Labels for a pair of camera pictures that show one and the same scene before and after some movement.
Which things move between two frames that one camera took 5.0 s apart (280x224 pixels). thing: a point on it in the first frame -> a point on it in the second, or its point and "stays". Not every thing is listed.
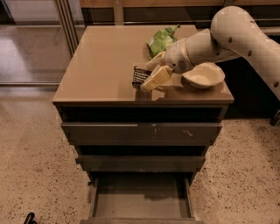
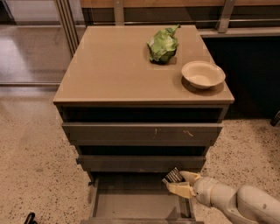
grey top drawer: (143, 134) stays
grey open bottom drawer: (141, 198) stays
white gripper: (176, 59) -> (203, 187)
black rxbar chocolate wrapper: (140, 76) -> (173, 176)
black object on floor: (30, 219) stays
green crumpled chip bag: (161, 41) stays
